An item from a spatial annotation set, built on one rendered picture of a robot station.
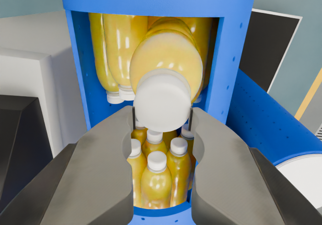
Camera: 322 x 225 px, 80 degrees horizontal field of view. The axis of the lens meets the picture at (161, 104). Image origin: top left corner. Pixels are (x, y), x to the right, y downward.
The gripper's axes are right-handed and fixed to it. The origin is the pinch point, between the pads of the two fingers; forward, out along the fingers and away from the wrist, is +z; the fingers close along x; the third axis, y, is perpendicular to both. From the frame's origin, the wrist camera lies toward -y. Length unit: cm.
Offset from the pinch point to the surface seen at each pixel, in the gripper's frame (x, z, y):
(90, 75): -14.1, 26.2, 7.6
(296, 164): 41, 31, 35
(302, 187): 46, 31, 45
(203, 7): 4.1, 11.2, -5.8
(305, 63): 111, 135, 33
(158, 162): 0.1, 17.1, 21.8
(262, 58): 69, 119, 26
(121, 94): -7.0, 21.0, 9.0
